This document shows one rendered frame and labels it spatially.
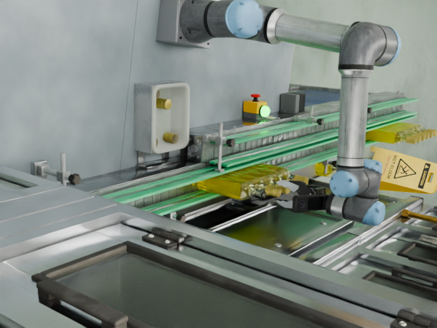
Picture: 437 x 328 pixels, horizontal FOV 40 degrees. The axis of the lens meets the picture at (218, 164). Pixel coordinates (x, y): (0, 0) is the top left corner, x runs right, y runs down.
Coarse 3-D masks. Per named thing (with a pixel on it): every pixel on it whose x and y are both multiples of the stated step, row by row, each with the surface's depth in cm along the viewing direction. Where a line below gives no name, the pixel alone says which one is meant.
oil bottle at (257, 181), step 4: (232, 172) 207; (236, 172) 208; (232, 176) 203; (236, 176) 203; (240, 176) 203; (244, 176) 203; (248, 176) 203; (252, 176) 203; (248, 180) 199; (252, 180) 199; (256, 180) 199; (260, 180) 200; (256, 184) 198; (260, 184) 199; (256, 188) 198
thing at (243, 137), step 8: (376, 104) 307; (384, 104) 311; (392, 104) 309; (400, 104) 316; (328, 120) 256; (264, 128) 231; (272, 128) 233; (280, 128) 234; (288, 128) 233; (296, 128) 236; (232, 136) 215; (240, 136) 216; (248, 136) 215; (256, 136) 216; (264, 136) 219; (224, 144) 203
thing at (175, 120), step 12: (168, 84) 193; (180, 84) 197; (168, 96) 204; (180, 96) 202; (156, 108) 200; (180, 108) 203; (156, 120) 201; (168, 120) 206; (180, 120) 204; (156, 132) 202; (180, 132) 205; (168, 144) 202; (180, 144) 203
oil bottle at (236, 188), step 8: (216, 176) 202; (224, 176) 202; (200, 184) 205; (208, 184) 203; (216, 184) 201; (224, 184) 199; (232, 184) 196; (240, 184) 195; (248, 184) 195; (216, 192) 201; (224, 192) 199; (232, 192) 197; (240, 192) 195; (248, 192) 194
